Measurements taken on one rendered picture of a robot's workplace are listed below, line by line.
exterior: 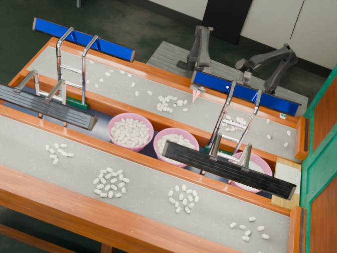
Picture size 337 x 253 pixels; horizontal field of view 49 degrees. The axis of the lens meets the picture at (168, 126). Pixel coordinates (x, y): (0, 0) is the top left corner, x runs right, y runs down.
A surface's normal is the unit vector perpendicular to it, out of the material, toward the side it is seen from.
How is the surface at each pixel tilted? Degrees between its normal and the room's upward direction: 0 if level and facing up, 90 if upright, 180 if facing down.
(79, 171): 0
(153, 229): 0
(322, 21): 90
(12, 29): 0
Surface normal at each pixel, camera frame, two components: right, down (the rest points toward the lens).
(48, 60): 0.18, -0.65
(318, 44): -0.36, 0.65
